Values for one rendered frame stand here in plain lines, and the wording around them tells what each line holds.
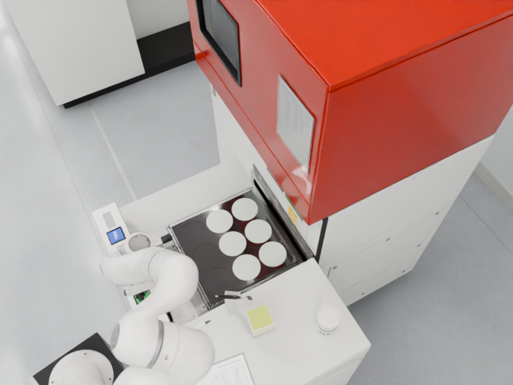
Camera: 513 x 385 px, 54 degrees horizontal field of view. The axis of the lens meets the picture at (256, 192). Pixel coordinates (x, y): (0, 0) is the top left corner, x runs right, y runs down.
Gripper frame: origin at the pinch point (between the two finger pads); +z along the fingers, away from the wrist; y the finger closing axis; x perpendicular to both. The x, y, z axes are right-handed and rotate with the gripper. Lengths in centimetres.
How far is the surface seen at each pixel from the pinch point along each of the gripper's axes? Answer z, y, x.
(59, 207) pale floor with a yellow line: 102, 5, -119
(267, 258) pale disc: -0.7, -46.0, 5.3
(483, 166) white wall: 44, -219, -17
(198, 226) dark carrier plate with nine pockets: 2.8, -30.1, -18.6
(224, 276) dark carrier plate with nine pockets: 2.9, -29.4, 4.1
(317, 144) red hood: -73, -39, 14
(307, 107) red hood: -80, -37, 9
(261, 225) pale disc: -2, -50, -8
